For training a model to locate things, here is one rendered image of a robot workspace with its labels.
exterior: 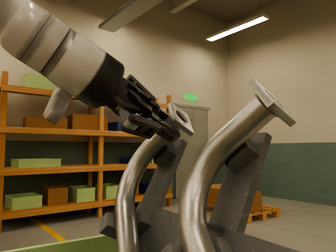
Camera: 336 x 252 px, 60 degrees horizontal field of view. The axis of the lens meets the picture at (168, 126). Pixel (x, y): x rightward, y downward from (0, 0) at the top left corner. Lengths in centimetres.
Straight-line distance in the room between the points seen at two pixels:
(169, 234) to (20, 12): 32
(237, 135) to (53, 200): 463
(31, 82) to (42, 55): 442
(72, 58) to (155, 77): 616
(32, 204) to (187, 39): 497
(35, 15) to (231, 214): 31
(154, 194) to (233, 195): 17
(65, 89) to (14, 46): 7
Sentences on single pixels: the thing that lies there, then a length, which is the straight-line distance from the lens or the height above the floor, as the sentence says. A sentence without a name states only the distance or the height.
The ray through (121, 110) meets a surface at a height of 117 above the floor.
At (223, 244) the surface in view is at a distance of 32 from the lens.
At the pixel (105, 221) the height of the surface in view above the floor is 101.
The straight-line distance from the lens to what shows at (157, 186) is 48.
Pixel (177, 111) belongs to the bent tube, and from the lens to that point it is 46.
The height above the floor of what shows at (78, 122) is 155.
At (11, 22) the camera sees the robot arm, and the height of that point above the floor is 126.
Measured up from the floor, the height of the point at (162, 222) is 101.
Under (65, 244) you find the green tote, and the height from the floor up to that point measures 96.
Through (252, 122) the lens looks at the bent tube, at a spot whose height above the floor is 114.
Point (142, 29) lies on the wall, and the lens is 665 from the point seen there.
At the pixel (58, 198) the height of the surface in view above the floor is 36.
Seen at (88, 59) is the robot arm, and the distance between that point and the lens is 38.
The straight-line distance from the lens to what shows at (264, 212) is 503.
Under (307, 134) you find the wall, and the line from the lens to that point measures 686.
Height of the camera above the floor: 112
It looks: 5 degrees up
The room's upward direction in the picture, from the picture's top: straight up
